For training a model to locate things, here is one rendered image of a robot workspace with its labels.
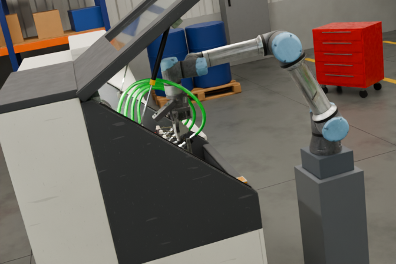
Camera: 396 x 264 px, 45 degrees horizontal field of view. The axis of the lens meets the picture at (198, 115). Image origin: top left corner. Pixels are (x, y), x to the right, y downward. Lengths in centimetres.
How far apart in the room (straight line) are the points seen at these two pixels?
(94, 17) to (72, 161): 563
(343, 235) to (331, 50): 403
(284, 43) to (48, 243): 118
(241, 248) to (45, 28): 566
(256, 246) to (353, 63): 435
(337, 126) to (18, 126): 128
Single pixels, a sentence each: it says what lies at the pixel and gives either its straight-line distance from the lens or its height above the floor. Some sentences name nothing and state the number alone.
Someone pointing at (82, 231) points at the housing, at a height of 99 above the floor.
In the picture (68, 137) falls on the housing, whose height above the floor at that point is 134.
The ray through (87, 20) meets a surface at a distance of 725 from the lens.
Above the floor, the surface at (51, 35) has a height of 123.
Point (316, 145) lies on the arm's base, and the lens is 234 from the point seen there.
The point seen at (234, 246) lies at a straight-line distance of 200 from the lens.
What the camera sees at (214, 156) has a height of 95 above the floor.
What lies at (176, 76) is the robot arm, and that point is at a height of 140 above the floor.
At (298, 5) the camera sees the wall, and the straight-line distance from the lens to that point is 950.
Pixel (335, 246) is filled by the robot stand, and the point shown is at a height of 45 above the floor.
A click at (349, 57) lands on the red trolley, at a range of 614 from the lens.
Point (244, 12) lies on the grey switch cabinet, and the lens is 873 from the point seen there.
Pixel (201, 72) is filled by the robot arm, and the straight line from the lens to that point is 202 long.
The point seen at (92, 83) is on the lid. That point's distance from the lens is 164.
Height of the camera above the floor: 182
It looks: 17 degrees down
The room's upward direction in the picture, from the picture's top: 9 degrees counter-clockwise
